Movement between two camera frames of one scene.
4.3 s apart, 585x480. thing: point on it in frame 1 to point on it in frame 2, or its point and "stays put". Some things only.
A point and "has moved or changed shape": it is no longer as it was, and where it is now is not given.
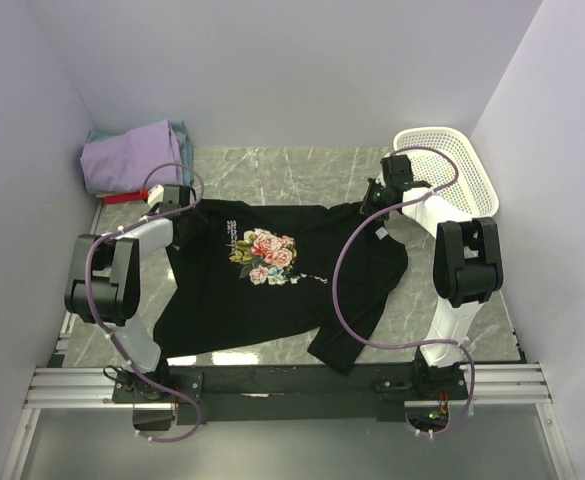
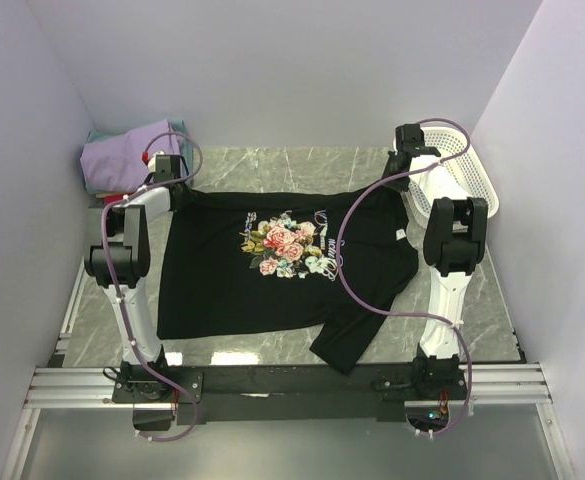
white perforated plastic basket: x=471 y=188 stays put
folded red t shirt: x=122 y=198 stays put
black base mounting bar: x=259 y=394 stays put
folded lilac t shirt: x=123 y=164 stays put
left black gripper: x=192 y=226 to x=180 y=195
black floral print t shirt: x=242 y=277 has moved or changed shape
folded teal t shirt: x=185 y=151 stays put
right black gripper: x=370 y=201 to x=398 y=170
